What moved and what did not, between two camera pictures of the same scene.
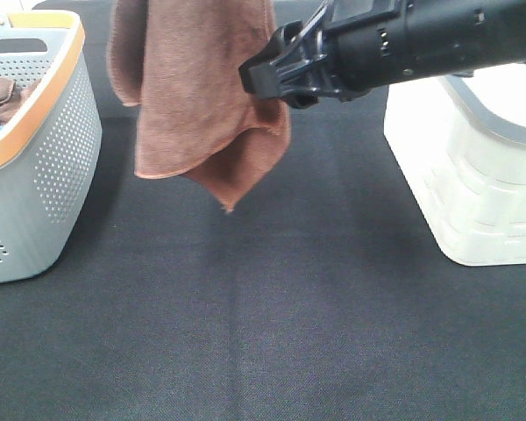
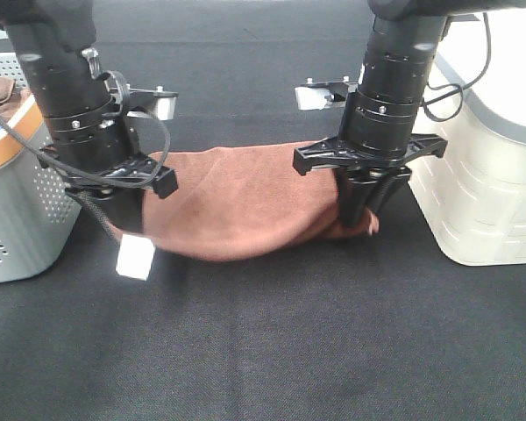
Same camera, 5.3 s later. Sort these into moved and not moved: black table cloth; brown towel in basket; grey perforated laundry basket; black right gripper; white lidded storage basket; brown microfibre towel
Moved: brown microfibre towel; black right gripper
Not moved: white lidded storage basket; grey perforated laundry basket; brown towel in basket; black table cloth
